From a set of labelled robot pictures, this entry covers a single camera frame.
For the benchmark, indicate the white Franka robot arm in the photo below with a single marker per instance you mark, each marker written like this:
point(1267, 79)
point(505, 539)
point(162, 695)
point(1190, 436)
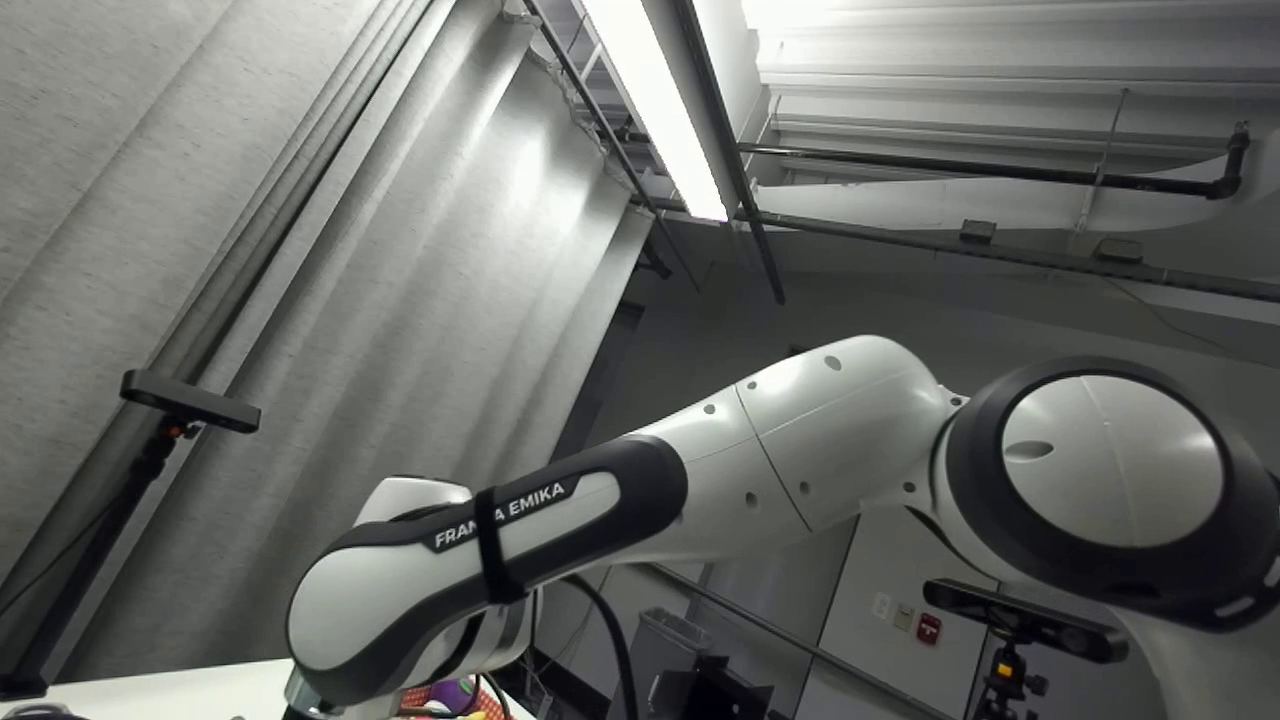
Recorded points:
point(803, 453)

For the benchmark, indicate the long ceiling light fixture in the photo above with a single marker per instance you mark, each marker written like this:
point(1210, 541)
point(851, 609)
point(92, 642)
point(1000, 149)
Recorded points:
point(655, 94)

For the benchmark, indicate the grey curtain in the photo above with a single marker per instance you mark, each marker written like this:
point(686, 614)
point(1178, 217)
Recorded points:
point(333, 334)

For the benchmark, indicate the dark equipment box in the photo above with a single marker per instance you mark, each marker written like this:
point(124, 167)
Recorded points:
point(694, 674)

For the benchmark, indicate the colourful toy blocks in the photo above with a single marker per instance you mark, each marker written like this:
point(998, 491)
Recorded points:
point(453, 702)

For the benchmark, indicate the black ceiling pipe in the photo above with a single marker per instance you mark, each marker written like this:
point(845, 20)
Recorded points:
point(1000, 171)

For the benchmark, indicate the black ceiling conduit rail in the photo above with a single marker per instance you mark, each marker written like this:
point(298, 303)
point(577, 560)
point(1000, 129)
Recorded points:
point(976, 232)

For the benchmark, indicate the red wall alarm switch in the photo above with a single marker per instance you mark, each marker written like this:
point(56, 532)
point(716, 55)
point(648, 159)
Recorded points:
point(926, 624)

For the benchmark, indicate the black bar-shaped camera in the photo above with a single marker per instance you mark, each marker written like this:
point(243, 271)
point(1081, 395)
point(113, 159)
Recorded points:
point(187, 401)

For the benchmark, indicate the black camera on tripod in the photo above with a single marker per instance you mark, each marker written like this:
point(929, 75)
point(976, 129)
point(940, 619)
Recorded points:
point(1024, 620)

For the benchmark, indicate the black camera stand pole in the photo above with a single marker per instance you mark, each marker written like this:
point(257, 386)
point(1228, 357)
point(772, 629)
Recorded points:
point(92, 532)

